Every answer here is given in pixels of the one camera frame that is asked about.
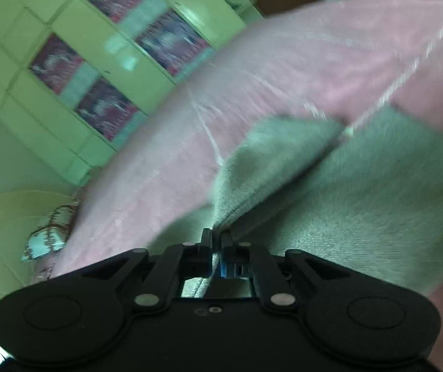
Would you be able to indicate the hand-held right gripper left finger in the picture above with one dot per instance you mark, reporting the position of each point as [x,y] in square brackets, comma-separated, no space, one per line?
[207,263]

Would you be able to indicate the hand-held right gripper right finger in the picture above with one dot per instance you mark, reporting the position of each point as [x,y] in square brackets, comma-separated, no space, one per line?
[227,265]

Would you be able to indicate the grey pants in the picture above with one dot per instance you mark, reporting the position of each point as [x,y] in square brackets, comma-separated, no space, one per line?
[345,201]

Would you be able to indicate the white patterned pillow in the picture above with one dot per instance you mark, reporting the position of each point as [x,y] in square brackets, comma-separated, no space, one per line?
[49,230]

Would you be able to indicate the pink pillow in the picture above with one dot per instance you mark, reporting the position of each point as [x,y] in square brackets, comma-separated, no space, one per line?
[45,269]

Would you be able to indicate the pink checked bed sheet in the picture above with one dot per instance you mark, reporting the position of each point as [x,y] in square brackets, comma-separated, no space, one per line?
[291,58]

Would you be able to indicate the white wardrobe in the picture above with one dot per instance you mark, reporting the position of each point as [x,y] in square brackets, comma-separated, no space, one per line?
[90,46]

